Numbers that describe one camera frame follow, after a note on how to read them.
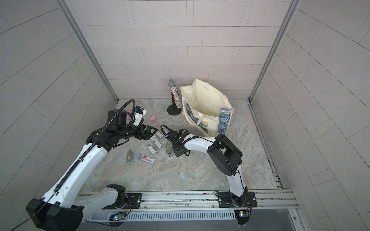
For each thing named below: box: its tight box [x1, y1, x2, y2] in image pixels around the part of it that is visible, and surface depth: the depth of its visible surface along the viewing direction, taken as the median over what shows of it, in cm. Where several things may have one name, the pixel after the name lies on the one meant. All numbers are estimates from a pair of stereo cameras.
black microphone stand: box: [167, 91, 182, 116], surface depth 110 cm
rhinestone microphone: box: [168, 78, 182, 109], surface depth 93 cm
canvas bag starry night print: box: [180, 78, 234, 138], surface depth 90 cm
